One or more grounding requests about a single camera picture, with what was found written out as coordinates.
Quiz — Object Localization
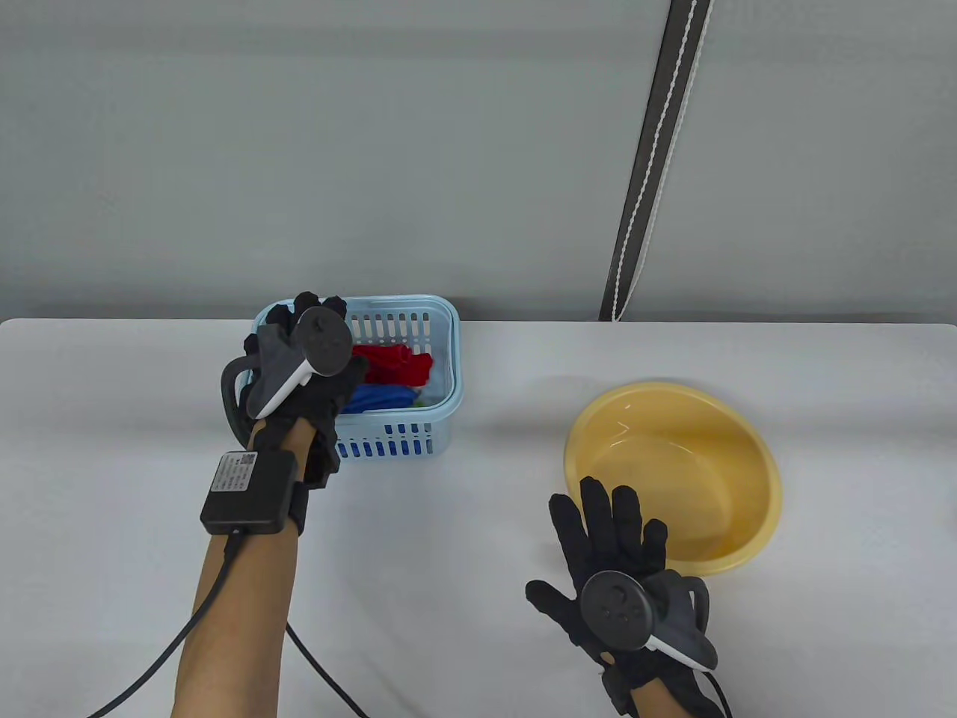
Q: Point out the black left wrist box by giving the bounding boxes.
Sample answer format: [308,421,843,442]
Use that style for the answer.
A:
[200,450,298,536]

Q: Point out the blue rectangular towel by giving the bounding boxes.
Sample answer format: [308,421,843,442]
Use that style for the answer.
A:
[340,384,431,458]

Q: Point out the white beaded cord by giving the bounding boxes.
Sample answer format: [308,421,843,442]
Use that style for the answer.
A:
[612,0,700,322]

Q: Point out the dark vertical wall strip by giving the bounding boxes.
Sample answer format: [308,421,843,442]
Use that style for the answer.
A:
[598,0,717,322]

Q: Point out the person's left forearm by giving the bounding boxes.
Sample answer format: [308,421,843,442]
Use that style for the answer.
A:
[172,419,315,718]

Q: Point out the person's left hand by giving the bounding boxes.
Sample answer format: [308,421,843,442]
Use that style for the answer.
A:
[243,292,371,491]

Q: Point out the white and black controller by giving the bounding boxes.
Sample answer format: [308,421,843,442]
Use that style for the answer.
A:
[220,308,354,449]
[581,570,718,672]

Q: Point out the yellow plastic basin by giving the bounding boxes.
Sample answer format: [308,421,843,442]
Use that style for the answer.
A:
[564,382,784,578]

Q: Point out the light blue plastic basket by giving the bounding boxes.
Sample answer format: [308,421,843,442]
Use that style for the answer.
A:
[250,295,464,461]

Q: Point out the white and black left controller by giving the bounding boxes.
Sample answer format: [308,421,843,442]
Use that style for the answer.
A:
[220,308,354,449]

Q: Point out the red rectangular towel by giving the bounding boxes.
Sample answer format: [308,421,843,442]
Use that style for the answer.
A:
[350,343,434,388]

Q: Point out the white and black right controller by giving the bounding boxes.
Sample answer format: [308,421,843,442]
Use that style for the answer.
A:
[581,570,718,672]

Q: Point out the person's right hand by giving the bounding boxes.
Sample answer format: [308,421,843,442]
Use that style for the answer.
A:
[525,476,718,718]

